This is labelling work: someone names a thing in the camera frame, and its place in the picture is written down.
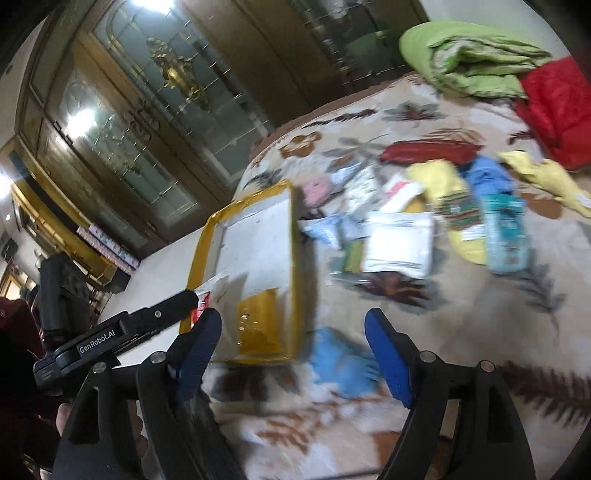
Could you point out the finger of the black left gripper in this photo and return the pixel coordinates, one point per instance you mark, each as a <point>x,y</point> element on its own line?
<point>150,321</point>

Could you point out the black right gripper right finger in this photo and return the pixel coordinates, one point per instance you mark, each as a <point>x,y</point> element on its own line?
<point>489,441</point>

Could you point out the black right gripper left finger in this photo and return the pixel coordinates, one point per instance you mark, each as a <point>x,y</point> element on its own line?
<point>98,439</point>

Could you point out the white and red packet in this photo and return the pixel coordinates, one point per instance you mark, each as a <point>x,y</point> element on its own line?
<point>211,294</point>

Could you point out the yellow snack packet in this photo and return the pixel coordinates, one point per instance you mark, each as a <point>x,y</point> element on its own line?
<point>259,325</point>

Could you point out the blue knitted cloth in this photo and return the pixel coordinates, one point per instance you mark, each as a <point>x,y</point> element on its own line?
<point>351,368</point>

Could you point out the white soft pouch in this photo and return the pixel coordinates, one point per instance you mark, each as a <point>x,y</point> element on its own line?
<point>399,242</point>

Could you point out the person's left hand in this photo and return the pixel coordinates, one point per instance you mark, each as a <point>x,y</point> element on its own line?
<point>63,413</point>

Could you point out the white box with yellow tape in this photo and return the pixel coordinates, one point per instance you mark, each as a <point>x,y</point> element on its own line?
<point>255,245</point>

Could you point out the wooden glass cabinet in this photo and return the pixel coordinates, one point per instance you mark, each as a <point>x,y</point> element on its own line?
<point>138,117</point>

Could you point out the blue and white sachet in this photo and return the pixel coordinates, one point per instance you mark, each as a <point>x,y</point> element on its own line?
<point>336,230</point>

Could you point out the pink round plush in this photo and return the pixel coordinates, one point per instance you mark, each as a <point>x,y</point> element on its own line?
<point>317,191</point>

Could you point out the green striped packet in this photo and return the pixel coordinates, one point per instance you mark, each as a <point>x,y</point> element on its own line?
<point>353,260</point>

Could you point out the teal printed packet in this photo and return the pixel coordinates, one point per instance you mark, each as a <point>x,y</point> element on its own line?
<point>507,242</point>

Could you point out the leaf-patterned beige blanket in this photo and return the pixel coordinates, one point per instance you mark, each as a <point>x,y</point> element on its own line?
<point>534,325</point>

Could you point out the yellow cloth with label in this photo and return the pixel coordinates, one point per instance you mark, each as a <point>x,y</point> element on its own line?
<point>450,198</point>

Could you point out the white leaf-print packet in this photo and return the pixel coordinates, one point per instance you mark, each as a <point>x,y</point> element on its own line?
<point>362,192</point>

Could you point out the blue cloth beside yellow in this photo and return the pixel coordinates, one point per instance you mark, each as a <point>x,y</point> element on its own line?
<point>486,176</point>

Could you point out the white packet red text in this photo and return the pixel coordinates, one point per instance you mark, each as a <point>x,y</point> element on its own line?
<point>399,191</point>

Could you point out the pale yellow crumpled cloth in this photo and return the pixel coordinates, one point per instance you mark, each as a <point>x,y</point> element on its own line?
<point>551,177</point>

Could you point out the dark red foil packet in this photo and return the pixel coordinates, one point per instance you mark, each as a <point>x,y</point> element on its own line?
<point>460,153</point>

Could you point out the red quilted cushion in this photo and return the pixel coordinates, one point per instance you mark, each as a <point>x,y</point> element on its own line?
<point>557,110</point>

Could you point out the green folded quilt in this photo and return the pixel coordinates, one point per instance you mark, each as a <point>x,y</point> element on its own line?
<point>466,59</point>

